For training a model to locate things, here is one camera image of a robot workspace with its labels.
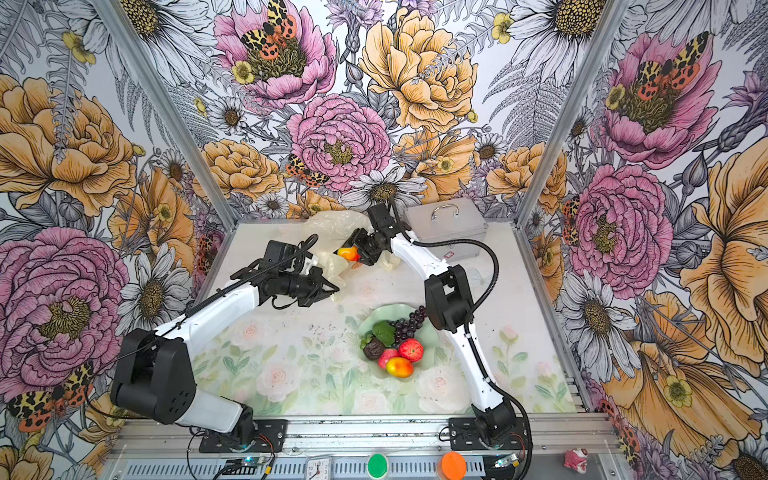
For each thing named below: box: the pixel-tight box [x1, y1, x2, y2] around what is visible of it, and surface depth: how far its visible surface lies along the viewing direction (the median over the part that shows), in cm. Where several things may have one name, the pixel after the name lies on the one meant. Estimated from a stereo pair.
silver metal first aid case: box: [405, 198, 488, 263], surface depth 103 cm
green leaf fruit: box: [372, 320, 396, 347], surface depth 88 cm
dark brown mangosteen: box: [363, 336, 386, 361], surface depth 83 cm
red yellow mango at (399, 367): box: [386, 357, 414, 378], surface depth 78 cm
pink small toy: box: [563, 448, 588, 474], surface depth 70 cm
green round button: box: [367, 454, 387, 478], surface depth 64 cm
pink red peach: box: [377, 348, 399, 369], surface depth 83 cm
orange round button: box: [442, 451, 466, 480], surface depth 64 cm
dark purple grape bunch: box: [390, 305, 427, 347], surface depth 89 cm
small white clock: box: [305, 456, 333, 480], surface depth 70 cm
